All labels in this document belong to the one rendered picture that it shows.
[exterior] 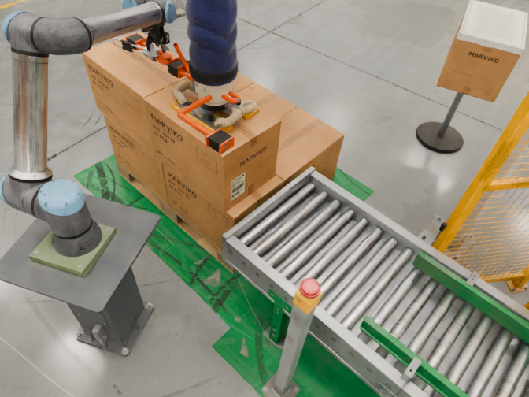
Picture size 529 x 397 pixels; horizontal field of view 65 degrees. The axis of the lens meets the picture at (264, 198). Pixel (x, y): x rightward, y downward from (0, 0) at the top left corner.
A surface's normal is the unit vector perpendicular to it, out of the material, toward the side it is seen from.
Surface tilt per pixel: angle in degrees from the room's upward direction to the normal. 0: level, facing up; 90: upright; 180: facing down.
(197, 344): 0
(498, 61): 90
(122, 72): 0
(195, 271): 0
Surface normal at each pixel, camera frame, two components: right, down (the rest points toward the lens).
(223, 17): 0.62, 0.43
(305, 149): 0.07, -0.67
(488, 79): -0.43, 0.65
